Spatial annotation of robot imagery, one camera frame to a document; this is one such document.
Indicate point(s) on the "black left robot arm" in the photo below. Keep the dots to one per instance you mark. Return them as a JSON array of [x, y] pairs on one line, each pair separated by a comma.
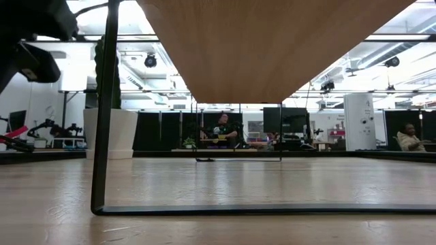
[[30, 17]]

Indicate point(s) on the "black background robot arm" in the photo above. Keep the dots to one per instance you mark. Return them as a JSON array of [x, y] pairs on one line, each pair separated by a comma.
[[54, 130]]

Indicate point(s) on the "person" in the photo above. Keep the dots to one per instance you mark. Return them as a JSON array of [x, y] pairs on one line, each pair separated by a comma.
[[223, 129], [408, 139]]

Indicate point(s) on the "small green potted plant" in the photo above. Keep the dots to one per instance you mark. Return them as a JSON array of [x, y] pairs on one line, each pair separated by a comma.
[[189, 143]]

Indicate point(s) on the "black computer monitor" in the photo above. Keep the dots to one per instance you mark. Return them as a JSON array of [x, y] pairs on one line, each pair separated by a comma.
[[293, 119]]

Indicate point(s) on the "white hexagonal plant pot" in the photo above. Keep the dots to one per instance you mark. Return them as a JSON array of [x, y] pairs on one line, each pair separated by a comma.
[[126, 132]]

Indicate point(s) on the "green cactus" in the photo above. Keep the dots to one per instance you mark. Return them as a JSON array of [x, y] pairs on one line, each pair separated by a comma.
[[118, 95]]

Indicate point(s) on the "white cabinet machine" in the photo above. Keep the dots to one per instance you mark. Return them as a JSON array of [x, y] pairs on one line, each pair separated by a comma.
[[359, 122]]

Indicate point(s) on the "black ceiling camera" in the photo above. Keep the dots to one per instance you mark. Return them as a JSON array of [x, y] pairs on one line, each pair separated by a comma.
[[392, 62], [150, 61]]

